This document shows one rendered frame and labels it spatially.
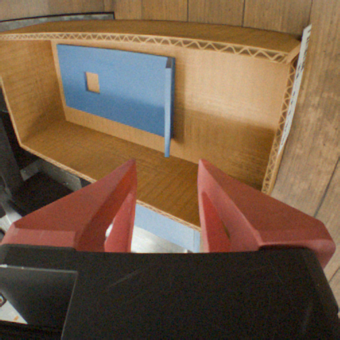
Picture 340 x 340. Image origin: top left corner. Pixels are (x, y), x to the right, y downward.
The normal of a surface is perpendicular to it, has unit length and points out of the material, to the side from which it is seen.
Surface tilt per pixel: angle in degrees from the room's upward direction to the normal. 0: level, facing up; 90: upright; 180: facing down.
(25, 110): 90
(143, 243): 0
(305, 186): 0
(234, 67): 0
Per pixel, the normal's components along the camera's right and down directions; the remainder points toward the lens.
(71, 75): -0.54, 0.50
